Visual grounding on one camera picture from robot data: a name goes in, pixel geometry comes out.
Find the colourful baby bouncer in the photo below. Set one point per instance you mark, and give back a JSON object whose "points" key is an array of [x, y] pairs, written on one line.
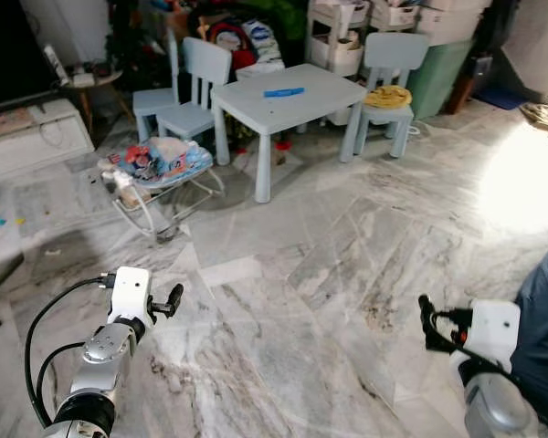
{"points": [[160, 164]]}

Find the light blue solid-back children's chair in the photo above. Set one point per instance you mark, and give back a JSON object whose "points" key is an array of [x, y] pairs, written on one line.
{"points": [[395, 57]]}

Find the small cluttered side table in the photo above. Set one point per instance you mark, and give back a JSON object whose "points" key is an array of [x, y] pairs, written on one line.
{"points": [[87, 77]]}

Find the white storage box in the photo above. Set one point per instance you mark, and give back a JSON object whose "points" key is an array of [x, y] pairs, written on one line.
{"points": [[449, 26]]}

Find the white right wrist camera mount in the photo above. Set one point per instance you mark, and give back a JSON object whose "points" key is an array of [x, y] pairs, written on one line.
{"points": [[493, 330]]}

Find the white shelf rack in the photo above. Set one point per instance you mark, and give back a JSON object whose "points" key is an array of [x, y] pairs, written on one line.
{"points": [[336, 46]]}

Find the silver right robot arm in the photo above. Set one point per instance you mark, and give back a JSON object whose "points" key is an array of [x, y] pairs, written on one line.
{"points": [[493, 401]]}

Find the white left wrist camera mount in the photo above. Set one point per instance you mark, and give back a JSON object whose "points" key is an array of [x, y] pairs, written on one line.
{"points": [[130, 290]]}

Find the person's leg in blue trousers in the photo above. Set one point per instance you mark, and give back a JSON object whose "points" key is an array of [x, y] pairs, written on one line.
{"points": [[541, 338]]}

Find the light blue children's table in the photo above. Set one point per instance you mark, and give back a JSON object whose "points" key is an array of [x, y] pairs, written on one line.
{"points": [[292, 109]]}

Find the colourful children's bag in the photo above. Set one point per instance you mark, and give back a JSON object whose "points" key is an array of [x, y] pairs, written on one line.
{"points": [[247, 41]]}

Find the low white cabinet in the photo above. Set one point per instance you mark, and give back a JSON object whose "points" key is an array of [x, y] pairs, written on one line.
{"points": [[36, 141]]}

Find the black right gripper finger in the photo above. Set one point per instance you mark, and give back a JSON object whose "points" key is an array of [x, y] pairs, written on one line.
{"points": [[426, 312]]}

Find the black television screen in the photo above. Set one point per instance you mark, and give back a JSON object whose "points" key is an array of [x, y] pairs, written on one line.
{"points": [[9, 50]]}

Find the light blue slatted children's chair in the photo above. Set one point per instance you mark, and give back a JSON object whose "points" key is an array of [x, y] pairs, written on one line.
{"points": [[194, 114]]}

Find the green storage bin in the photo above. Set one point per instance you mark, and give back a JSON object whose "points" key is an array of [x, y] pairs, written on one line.
{"points": [[437, 78]]}

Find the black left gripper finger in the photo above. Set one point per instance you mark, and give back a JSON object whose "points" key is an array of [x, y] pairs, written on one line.
{"points": [[175, 297]]}

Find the blue floor mat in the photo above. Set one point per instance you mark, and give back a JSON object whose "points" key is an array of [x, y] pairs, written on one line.
{"points": [[500, 97]]}

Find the yellow woven mat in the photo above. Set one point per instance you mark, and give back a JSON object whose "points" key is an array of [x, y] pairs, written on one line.
{"points": [[388, 96]]}

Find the beige slipper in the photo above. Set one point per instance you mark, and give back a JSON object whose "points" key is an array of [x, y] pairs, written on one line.
{"points": [[543, 117]]}

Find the light blue children's stool chair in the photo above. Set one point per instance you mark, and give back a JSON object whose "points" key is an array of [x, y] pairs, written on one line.
{"points": [[151, 99]]}

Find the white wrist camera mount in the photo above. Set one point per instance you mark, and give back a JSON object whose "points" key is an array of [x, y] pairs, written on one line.
{"points": [[130, 290], [493, 330]]}

